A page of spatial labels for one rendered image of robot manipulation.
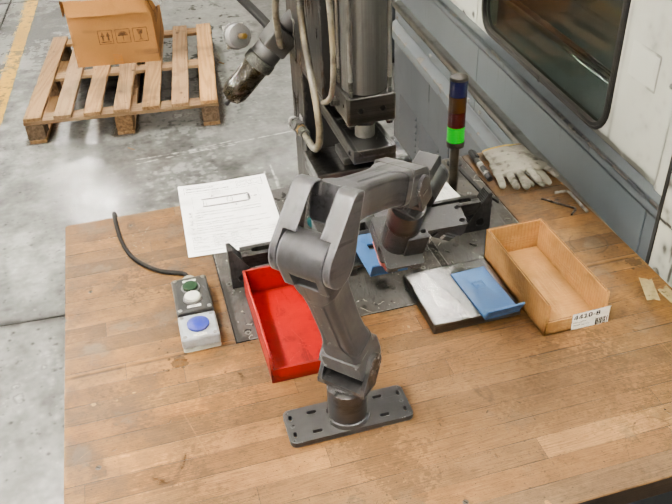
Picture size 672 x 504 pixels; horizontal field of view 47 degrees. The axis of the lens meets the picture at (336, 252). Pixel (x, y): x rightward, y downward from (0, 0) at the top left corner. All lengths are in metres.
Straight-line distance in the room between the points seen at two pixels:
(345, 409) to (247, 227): 0.62
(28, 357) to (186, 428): 1.69
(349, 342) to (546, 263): 0.61
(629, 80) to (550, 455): 0.89
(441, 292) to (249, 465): 0.50
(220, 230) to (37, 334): 1.43
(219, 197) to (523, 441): 0.92
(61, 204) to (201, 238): 2.10
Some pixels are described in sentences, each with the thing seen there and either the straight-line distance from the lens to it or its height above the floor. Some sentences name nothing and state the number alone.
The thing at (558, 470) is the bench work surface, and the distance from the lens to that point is 1.22.
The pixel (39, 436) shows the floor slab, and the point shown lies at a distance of 2.63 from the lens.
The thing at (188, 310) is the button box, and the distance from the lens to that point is 1.44.
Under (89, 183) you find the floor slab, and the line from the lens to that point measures 3.85.
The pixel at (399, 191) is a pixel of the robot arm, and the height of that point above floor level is 1.27.
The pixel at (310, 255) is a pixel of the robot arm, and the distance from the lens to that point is 0.93.
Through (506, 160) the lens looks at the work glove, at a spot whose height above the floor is 0.92.
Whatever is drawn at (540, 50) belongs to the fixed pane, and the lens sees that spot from 2.19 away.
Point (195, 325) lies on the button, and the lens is 1.39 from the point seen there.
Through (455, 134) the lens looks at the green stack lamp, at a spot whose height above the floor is 1.07.
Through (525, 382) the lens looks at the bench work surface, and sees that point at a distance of 1.33.
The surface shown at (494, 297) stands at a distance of 1.45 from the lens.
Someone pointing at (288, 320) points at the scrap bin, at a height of 0.91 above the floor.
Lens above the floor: 1.83
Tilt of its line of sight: 36 degrees down
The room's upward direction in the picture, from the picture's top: 3 degrees counter-clockwise
